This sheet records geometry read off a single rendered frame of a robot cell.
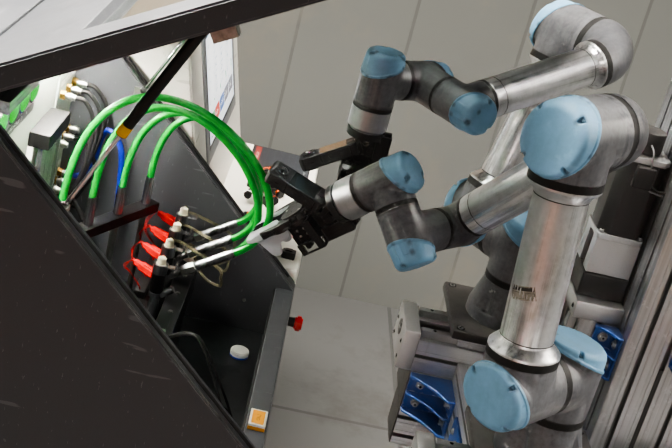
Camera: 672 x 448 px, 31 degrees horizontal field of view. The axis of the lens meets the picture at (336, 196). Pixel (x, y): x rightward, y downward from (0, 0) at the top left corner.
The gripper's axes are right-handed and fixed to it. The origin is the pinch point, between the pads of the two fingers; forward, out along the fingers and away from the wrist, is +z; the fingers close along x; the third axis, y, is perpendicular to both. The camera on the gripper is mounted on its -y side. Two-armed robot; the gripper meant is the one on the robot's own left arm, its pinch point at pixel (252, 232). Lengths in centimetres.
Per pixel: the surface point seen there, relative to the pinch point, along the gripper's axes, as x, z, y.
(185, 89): 31.1, 15.6, -23.9
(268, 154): 88, 48, 11
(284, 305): 18.3, 18.8, 23.6
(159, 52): 31.0, 15.4, -33.1
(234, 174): 69, 46, 7
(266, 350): -1.1, 13.7, 22.6
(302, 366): 135, 120, 96
